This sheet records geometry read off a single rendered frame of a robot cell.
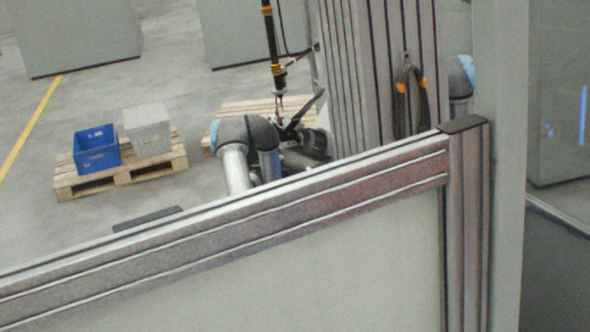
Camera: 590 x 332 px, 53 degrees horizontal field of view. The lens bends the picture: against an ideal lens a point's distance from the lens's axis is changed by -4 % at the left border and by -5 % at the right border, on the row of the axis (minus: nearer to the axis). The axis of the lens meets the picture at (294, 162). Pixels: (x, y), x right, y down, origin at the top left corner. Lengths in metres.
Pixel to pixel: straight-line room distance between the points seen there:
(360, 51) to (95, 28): 8.47
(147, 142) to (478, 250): 4.89
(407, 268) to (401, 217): 0.08
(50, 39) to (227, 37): 3.03
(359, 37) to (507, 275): 0.79
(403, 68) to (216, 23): 6.70
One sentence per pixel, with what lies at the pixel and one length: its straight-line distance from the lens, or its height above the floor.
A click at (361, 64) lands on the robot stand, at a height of 1.84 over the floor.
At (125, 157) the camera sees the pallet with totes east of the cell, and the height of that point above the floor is 0.14.
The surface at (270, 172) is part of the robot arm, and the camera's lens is 2.31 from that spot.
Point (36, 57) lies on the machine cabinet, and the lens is 10.07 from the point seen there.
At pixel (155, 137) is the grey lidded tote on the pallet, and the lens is 5.56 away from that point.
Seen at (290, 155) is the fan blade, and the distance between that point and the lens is 2.63.
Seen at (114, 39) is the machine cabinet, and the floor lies 0.37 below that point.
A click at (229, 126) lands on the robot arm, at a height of 1.51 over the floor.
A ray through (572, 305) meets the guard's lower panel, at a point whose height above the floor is 0.64.
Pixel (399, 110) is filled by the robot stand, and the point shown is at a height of 1.71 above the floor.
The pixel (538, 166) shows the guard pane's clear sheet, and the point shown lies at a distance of 2.48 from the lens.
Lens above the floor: 2.29
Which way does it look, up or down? 26 degrees down
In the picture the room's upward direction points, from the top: 9 degrees counter-clockwise
